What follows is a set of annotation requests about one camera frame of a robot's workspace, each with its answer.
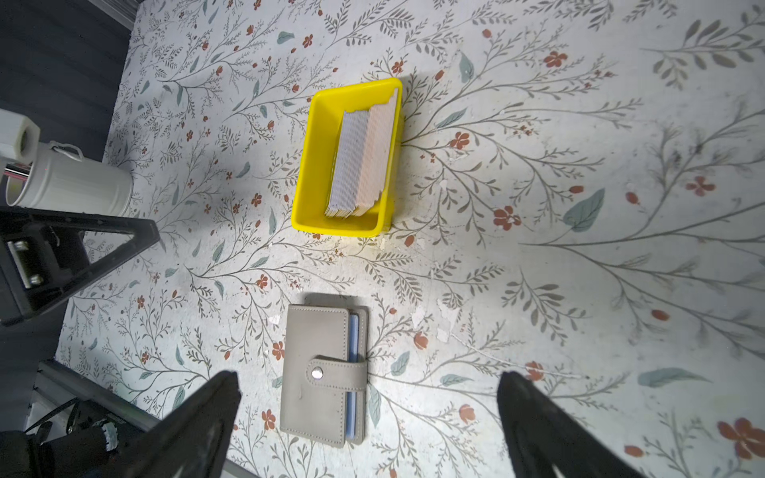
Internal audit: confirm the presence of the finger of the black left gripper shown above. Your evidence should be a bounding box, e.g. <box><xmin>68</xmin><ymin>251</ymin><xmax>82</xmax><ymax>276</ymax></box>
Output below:
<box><xmin>0</xmin><ymin>205</ymin><xmax>161</xmax><ymax>327</ymax></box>

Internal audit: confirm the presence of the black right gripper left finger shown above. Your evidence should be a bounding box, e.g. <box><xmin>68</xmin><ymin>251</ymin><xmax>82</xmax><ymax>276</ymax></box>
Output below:
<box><xmin>104</xmin><ymin>370</ymin><xmax>241</xmax><ymax>477</ymax></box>

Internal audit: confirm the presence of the white pen cup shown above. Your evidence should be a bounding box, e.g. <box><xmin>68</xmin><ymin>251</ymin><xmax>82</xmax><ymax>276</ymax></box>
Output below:
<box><xmin>5</xmin><ymin>141</ymin><xmax>133</xmax><ymax>216</ymax></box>

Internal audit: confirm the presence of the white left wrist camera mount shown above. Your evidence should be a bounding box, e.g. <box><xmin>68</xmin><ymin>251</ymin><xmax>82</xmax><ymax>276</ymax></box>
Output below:
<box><xmin>0</xmin><ymin>109</ymin><xmax>41</xmax><ymax>167</ymax></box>

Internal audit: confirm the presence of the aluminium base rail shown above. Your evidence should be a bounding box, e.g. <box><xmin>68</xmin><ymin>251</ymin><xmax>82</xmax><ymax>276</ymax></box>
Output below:
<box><xmin>36</xmin><ymin>360</ymin><xmax>253</xmax><ymax>477</ymax></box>

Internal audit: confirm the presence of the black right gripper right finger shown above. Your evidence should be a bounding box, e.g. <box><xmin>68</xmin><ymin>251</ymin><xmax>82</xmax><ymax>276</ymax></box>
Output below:
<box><xmin>497</xmin><ymin>372</ymin><xmax>641</xmax><ymax>477</ymax></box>

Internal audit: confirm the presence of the yellow plastic tray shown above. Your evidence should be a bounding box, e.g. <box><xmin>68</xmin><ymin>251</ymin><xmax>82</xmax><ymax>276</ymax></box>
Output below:
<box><xmin>292</xmin><ymin>78</ymin><xmax>404</xmax><ymax>238</ymax></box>

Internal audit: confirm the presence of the aluminium frame post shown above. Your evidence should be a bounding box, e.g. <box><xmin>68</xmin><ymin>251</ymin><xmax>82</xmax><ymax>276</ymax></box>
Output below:
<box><xmin>89</xmin><ymin>0</ymin><xmax>143</xmax><ymax>30</ymax></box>

